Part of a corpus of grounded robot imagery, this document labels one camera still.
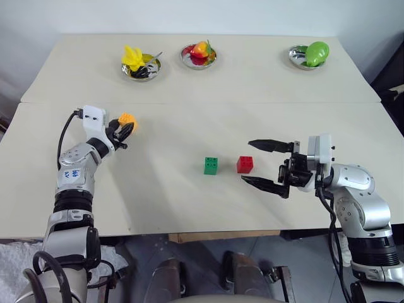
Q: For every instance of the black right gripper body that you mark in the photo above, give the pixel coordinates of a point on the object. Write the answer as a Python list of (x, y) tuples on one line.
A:
[(296, 172)]

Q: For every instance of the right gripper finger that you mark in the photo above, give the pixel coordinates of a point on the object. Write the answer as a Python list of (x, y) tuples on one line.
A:
[(271, 145), (265, 183)]

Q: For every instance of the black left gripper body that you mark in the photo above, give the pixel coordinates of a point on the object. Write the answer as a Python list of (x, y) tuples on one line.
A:
[(114, 140)]

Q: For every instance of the orange toy brick cube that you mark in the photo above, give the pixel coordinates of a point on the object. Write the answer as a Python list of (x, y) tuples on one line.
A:
[(126, 118)]

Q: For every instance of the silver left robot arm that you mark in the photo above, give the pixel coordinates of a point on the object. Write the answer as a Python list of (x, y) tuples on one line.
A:
[(74, 176)]

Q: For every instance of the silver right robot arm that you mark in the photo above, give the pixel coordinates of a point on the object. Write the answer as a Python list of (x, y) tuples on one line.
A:
[(356, 189)]

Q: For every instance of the red toy brick cube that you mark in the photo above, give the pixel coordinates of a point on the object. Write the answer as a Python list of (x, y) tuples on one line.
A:
[(245, 164)]

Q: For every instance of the green toy brick cube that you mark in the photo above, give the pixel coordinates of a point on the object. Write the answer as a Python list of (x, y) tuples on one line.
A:
[(211, 165)]

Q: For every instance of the steel bowl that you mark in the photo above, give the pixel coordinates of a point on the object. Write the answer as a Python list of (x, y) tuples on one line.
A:
[(296, 57), (199, 63), (154, 71)]

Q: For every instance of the yellow toy banana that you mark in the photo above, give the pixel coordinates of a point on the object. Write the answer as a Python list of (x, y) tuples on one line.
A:
[(132, 57)]

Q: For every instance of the brown cardboard strip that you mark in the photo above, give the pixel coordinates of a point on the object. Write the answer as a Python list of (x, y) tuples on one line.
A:
[(221, 236)]

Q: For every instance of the small metal utensil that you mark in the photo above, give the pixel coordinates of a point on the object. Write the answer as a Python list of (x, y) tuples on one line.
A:
[(154, 57)]

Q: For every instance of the dark rounded shape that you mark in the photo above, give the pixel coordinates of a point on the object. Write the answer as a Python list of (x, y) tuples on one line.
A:
[(246, 277), (167, 281)]

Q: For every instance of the green toy pepper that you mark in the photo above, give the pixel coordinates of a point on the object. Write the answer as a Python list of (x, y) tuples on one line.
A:
[(317, 53)]

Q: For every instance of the red orange toy pepper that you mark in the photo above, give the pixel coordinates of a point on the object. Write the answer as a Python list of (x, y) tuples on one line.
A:
[(200, 49)]

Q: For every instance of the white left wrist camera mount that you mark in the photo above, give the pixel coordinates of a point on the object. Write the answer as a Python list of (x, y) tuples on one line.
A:
[(93, 121)]

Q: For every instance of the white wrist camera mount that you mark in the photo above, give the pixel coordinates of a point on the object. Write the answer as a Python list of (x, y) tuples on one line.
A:
[(322, 151), (93, 121)]

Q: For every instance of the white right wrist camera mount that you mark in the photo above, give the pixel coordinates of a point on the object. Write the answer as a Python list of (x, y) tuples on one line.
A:
[(322, 151)]

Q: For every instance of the dark metal frame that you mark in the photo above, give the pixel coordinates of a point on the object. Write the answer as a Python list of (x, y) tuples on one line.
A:
[(284, 284)]

